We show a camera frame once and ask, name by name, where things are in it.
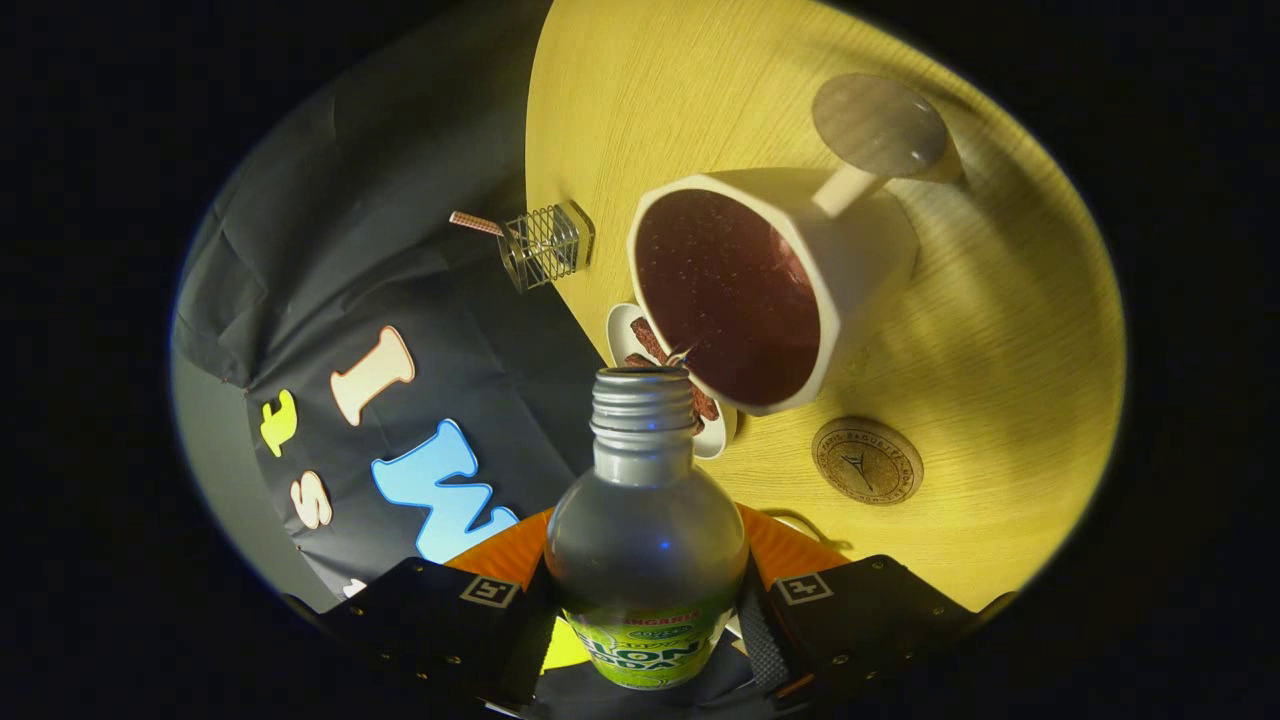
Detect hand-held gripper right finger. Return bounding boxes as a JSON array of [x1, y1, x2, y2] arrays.
[[735, 503, 1016, 711]]

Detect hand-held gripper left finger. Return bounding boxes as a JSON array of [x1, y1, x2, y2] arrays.
[[285, 505, 561, 716]]

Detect round cork coaster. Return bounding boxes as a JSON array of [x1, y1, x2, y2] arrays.
[[812, 417, 925, 506]]

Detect silver juice bottle green label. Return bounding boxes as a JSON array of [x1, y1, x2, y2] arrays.
[[545, 366, 751, 691]]

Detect white cup wooden handle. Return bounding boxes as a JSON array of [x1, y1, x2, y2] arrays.
[[627, 72, 966, 417]]

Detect wooden table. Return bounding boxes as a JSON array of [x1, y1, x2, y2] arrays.
[[525, 0, 1129, 613]]

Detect brown meat slice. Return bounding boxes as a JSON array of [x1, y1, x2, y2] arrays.
[[629, 316, 721, 423], [624, 352, 706, 436]]

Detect white oval plate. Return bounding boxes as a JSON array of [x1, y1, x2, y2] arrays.
[[606, 303, 739, 461]]

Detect gold wire holder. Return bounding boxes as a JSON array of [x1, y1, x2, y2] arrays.
[[497, 200, 597, 293]]

